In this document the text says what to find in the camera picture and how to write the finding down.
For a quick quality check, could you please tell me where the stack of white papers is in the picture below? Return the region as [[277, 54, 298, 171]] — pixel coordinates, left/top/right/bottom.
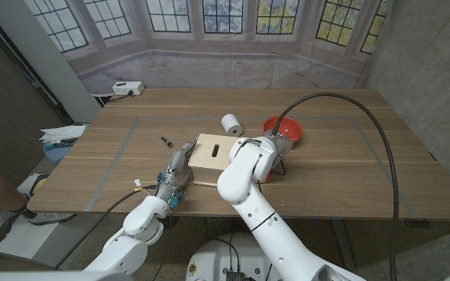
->
[[39, 124, 88, 144]]

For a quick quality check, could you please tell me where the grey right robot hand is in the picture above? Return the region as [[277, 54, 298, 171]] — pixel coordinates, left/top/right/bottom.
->
[[266, 131, 295, 160]]

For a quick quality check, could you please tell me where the grey table leg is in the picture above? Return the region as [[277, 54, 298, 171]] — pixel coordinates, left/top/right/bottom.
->
[[330, 218, 357, 270]]

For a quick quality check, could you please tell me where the white power strip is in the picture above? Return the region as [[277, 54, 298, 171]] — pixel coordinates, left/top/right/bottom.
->
[[112, 80, 145, 97]]

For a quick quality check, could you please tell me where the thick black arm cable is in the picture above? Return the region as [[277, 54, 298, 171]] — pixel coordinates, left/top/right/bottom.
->
[[271, 92, 401, 281], [52, 183, 159, 270]]

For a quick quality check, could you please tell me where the red bowl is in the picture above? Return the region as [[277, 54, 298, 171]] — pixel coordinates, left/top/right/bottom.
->
[[262, 116, 304, 143]]

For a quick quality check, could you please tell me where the wooden drawer with red front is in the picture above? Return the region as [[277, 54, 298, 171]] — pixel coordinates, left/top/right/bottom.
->
[[262, 155, 288, 184]]

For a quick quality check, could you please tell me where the white floor mat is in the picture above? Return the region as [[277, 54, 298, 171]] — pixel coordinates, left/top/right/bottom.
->
[[0, 212, 68, 258]]

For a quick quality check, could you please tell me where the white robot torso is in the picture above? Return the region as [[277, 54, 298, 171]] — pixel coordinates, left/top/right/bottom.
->
[[185, 233, 299, 281]]

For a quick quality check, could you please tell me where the white paper roll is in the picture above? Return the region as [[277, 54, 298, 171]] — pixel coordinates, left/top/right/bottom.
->
[[220, 113, 244, 137]]

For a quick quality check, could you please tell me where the printed window backdrop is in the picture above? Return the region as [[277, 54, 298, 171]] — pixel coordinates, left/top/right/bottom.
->
[[23, 0, 394, 94]]

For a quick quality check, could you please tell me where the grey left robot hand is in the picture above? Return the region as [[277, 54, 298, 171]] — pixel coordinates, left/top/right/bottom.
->
[[154, 137, 199, 204]]

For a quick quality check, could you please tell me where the blue stool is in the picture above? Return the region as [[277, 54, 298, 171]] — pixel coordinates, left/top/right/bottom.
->
[[43, 140, 73, 165]]

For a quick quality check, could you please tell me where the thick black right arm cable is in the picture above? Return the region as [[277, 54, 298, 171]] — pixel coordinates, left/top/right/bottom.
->
[[271, 92, 401, 281]]

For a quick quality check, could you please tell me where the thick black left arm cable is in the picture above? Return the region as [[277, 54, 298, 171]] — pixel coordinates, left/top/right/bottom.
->
[[52, 183, 159, 270]]

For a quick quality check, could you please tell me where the wooden box with slot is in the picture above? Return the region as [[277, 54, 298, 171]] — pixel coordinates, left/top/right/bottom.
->
[[187, 133, 245, 187]]

